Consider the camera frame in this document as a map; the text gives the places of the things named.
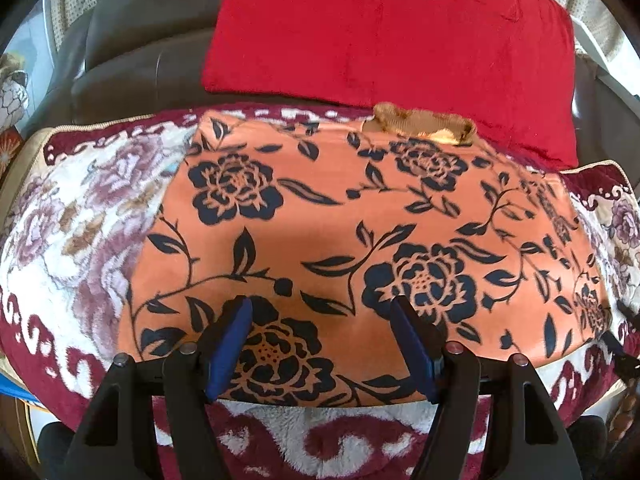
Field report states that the red folded garment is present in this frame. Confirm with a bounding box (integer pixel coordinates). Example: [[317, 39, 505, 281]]
[[202, 0, 578, 169]]

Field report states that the floral plush blanket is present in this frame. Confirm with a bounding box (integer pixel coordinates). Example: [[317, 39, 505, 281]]
[[1, 105, 639, 479]]

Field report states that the orange floral blouse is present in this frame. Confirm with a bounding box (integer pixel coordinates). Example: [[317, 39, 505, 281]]
[[118, 110, 611, 406]]

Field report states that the dark leather sofa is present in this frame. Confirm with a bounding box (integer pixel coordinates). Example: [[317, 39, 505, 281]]
[[34, 0, 640, 176]]

